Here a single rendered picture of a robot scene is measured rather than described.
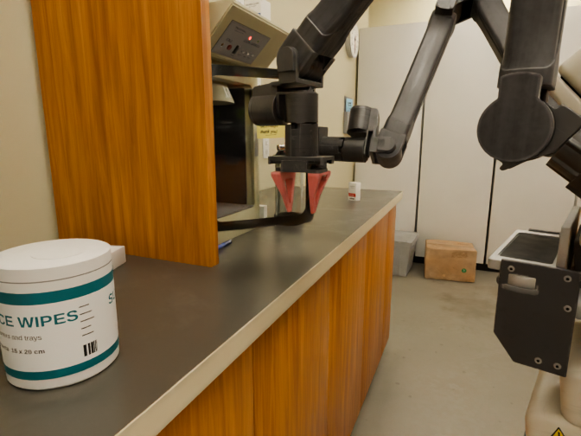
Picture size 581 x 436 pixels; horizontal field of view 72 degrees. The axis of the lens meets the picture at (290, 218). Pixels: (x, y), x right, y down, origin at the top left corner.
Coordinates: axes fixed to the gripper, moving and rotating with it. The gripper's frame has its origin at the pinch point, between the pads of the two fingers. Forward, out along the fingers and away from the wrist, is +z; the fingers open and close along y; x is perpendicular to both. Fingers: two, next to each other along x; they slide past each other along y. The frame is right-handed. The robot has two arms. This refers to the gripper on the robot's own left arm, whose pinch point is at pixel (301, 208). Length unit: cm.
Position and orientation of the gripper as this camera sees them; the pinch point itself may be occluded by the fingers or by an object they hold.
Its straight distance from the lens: 71.7
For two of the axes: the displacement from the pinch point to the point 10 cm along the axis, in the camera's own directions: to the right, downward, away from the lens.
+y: -9.2, -0.8, 3.9
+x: -3.9, 1.9, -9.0
